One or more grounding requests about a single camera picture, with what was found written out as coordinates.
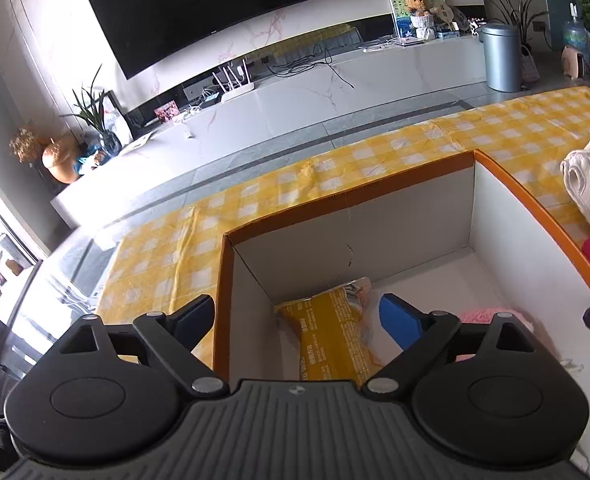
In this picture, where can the green blue painting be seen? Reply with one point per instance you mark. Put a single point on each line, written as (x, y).
(400, 20)

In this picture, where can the golden acorn jar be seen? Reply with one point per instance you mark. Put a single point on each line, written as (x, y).
(60, 160)

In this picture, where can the brown teddy bear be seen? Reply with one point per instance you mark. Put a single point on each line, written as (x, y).
(417, 5)

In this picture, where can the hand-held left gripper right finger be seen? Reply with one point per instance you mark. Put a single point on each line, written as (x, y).
(400, 320)

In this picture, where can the green plant in blue vase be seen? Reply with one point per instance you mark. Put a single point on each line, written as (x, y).
(109, 145)

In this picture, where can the yellow snack packet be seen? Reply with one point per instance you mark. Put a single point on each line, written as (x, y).
(325, 330)

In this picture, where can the blue water bottle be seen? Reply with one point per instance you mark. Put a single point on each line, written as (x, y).
(576, 35)

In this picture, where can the orange-edged cardboard box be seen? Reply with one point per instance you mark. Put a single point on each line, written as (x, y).
(375, 220)

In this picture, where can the pink photo card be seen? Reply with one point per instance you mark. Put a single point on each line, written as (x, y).
(167, 112)

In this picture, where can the paper sheets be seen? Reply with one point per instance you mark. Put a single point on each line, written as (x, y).
(137, 142)

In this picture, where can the pink heater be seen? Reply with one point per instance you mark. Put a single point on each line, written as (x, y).
(573, 62)

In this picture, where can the white round hand fan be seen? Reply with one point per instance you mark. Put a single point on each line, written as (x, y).
(445, 12)

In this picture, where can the black framed picture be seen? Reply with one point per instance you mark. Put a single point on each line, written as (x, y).
(117, 120)

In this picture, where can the long-leaf potted plant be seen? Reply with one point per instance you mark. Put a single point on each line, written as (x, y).
(527, 62)

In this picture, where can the dried flower bunch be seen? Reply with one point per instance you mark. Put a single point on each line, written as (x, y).
(26, 145)

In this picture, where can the silver blue trash bin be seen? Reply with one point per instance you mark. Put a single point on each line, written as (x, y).
(500, 57)

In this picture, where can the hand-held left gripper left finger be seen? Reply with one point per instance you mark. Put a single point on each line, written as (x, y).
(195, 322)

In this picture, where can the black wall television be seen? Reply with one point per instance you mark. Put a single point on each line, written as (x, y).
(200, 10)

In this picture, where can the white marble television console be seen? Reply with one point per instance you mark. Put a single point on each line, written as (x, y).
(275, 110)

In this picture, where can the black set-top box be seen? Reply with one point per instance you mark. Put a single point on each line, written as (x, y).
(211, 99)

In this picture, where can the white router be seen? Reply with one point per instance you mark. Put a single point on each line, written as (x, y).
(237, 94)

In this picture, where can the pink knitted cloth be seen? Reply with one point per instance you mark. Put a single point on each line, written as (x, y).
(480, 315)

